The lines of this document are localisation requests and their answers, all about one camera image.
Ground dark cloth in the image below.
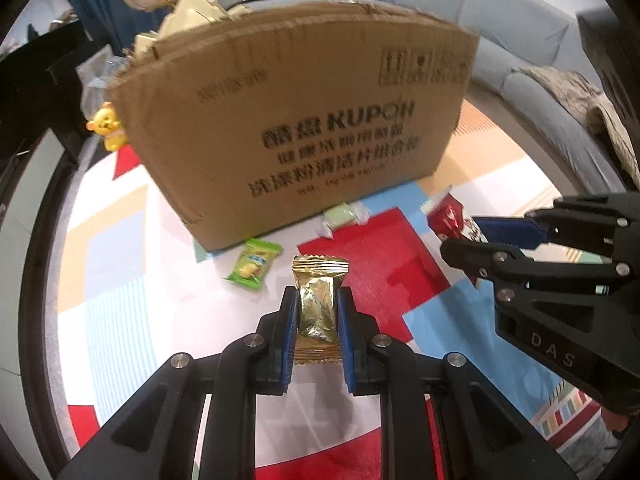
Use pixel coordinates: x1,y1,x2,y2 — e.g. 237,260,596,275
577,10,640,192

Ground person's right hand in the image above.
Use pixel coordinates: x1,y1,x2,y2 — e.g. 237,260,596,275
600,406,633,434

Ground gold foil snack packet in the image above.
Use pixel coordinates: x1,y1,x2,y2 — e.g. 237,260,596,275
291,255,350,365

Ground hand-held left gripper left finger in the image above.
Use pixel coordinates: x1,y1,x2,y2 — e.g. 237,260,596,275
60,286,303,480

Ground yellow bear toy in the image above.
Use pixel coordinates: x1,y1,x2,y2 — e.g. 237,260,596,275
84,101,130,153

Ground grey television cabinet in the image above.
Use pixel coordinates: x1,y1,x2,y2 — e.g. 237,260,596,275
0,110,82,321

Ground blue curtain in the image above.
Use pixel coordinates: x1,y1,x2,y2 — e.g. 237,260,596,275
55,0,171,57

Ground black upright piano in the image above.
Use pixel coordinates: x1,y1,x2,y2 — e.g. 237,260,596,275
10,20,109,113

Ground grey corner sofa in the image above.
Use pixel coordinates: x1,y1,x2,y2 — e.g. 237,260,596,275
350,0,627,194

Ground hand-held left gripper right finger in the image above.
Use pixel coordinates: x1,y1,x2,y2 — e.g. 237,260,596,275
336,286,576,480

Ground small green snack packet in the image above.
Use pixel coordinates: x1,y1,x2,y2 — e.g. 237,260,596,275
223,239,284,290

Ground pale green wrapped candy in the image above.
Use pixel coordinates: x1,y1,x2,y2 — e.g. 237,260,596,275
319,202,372,237

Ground beige blanket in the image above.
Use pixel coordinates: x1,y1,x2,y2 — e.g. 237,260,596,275
519,65,640,187

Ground red snack packet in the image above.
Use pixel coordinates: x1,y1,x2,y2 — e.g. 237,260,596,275
422,187,489,247

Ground clear bag of nuts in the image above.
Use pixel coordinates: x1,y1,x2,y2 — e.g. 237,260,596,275
75,45,134,112

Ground brown cardboard box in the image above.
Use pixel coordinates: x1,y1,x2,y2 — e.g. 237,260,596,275
105,0,480,252

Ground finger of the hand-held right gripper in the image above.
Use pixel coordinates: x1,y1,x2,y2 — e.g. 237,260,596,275
438,238,632,292
470,192,640,262

